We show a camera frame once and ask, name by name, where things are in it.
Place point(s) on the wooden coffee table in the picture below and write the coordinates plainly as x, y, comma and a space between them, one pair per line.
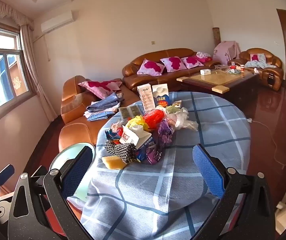
218, 80

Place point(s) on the white air conditioner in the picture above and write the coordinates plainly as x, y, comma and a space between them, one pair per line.
57, 21

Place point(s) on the cream curtain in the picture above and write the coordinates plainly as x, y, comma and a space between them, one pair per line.
32, 62

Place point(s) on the brown leather sofa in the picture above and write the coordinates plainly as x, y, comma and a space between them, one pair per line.
178, 52

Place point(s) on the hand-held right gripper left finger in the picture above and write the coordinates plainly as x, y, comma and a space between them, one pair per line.
76, 172

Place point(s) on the tall white carton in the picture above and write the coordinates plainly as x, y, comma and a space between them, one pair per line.
145, 97

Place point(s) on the gold sachet strip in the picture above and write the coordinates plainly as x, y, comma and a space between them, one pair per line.
129, 111

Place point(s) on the yellow sponge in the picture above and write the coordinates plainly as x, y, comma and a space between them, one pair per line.
112, 162

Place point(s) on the yellow printed wrapper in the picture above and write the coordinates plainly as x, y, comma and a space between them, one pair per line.
135, 122

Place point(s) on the pink floral cover cloth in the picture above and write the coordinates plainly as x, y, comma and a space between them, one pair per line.
226, 51

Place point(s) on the large pink floral pillow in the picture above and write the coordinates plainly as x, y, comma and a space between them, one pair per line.
100, 86

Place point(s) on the cream curtain valance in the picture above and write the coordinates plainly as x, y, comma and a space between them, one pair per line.
12, 13

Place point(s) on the colourful crumpled wrapper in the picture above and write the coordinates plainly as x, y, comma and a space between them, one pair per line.
111, 133

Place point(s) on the purple wrapper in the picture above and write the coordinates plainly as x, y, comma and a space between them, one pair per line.
164, 132

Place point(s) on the brown leather chaise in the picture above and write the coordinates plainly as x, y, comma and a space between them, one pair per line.
77, 130

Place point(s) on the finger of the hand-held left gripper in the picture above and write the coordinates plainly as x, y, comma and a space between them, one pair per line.
4, 173

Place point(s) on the light blue cloth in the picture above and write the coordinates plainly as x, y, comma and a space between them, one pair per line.
260, 64

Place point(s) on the grey knitted cloth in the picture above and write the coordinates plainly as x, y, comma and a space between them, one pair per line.
120, 150

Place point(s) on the rolled mat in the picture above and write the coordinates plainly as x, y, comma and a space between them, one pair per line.
216, 37

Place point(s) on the white tissue box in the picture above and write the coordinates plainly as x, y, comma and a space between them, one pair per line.
205, 72

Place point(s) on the clear plastic bag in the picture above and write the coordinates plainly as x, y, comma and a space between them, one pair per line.
183, 120

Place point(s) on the brown leather armchair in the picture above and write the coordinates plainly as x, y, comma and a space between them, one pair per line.
273, 75

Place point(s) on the blue plaid folded sheet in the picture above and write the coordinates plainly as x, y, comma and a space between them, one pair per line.
105, 103

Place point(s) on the small snack packet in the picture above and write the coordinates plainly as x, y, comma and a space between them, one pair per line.
176, 104

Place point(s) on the pink pillow on armchair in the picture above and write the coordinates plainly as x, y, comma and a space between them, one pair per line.
255, 57

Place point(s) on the blue and white carton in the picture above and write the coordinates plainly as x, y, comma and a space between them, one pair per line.
161, 97

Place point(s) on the blue snack packet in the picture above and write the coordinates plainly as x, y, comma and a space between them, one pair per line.
145, 152

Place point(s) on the blue plaid tablecloth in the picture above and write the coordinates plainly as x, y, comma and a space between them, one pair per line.
158, 192

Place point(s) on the red plastic bag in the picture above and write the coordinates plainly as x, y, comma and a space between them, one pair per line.
153, 117

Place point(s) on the blue floral folded sheet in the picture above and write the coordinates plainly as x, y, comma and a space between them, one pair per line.
96, 116

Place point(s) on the clear glass tray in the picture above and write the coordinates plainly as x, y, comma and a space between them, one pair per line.
221, 67

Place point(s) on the white carton with red label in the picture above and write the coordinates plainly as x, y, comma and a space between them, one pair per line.
138, 136

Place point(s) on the light green round bin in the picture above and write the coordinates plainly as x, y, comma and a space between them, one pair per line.
70, 150

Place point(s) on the red and white cup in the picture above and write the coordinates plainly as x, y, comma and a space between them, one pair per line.
242, 68

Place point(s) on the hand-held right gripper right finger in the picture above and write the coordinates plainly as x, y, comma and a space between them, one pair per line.
208, 172

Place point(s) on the small floral cushion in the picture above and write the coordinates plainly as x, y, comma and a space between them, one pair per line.
203, 55

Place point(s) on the window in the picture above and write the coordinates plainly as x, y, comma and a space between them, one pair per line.
5, 75

